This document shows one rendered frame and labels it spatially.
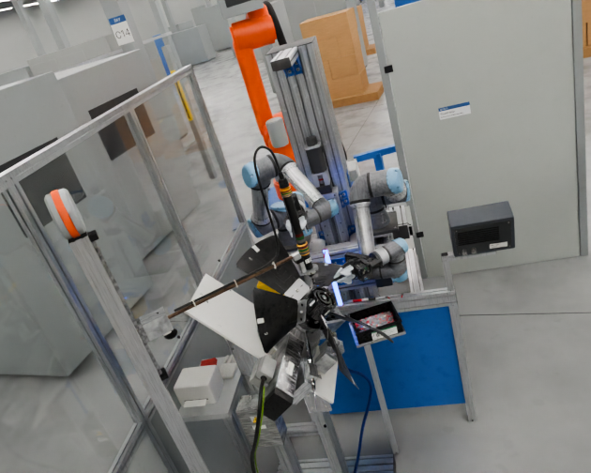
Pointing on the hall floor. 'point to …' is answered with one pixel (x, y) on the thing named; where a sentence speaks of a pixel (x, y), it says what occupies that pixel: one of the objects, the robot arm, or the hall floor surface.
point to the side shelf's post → (239, 441)
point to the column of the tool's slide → (141, 359)
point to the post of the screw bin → (381, 398)
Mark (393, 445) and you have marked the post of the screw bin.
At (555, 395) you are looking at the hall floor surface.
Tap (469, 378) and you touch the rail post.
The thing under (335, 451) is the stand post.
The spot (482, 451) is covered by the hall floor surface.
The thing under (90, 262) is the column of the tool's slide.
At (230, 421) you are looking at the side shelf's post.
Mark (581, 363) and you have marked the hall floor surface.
